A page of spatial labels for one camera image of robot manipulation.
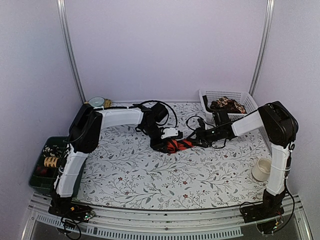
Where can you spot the dark green divided organizer box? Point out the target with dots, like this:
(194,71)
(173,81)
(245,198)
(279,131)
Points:
(59,168)

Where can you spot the light blue bowl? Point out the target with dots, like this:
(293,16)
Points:
(96,101)

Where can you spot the white ceramic mug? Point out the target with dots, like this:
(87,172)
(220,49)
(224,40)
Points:
(261,170)

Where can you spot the floral patterned table mat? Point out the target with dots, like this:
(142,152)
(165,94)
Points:
(124,172)

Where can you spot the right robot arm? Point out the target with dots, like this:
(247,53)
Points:
(281,128)

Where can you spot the black floral rolled tie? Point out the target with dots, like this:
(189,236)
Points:
(52,151)

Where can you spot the brown patterned tie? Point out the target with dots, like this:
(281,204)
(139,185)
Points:
(230,105)

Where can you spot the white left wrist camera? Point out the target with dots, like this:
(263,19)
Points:
(171,132)

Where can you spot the right aluminium frame post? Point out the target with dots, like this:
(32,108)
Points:
(263,45)

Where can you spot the white perforated plastic basket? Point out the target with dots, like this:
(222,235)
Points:
(243,98)

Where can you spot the left aluminium frame post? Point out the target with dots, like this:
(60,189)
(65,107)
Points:
(62,13)

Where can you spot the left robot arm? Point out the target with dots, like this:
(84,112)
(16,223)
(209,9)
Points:
(84,136)

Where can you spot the tan patterned rolled tie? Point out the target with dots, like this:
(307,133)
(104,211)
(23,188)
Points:
(51,162)

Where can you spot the aluminium frame post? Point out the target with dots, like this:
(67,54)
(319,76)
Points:
(263,45)
(62,13)

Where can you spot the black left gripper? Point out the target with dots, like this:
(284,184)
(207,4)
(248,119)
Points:
(157,145)

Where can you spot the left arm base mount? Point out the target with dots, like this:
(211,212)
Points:
(71,214)

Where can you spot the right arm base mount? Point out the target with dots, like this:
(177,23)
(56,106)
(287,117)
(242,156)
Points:
(252,212)

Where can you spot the red black striped tie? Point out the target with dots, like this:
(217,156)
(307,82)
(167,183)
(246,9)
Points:
(174,146)

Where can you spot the slotted aluminium front rail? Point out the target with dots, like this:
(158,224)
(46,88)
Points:
(126,224)

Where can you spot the yellow woven coaster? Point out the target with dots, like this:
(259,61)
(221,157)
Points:
(107,103)

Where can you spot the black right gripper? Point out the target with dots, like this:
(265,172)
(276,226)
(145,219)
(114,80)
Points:
(200,130)

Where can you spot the dark red rolled tie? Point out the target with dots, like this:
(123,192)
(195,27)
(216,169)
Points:
(46,172)

